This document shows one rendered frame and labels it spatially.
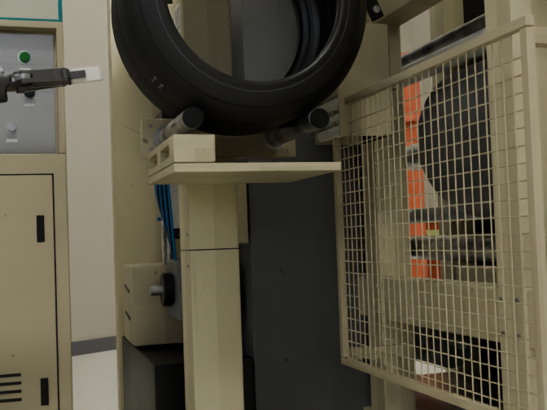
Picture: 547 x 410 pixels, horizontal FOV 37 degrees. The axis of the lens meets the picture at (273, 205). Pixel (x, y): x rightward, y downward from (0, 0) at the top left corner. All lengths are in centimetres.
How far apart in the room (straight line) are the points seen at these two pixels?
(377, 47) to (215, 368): 93
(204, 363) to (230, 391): 10
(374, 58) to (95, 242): 314
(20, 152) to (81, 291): 267
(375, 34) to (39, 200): 101
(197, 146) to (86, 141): 338
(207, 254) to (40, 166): 56
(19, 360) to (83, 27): 315
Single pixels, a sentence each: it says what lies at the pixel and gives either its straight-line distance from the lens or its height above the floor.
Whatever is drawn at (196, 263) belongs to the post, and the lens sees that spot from 208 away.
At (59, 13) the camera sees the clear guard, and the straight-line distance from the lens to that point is 245.
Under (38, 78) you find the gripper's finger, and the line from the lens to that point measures 175.
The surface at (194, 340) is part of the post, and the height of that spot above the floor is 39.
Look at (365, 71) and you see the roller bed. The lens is 219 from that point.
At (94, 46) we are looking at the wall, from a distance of 521.
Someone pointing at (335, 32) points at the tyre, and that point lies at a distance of 183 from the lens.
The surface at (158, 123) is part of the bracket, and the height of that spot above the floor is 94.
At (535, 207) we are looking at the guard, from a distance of 142.
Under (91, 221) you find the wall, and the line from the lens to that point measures 504.
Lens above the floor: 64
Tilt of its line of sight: 2 degrees up
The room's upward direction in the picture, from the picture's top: 2 degrees counter-clockwise
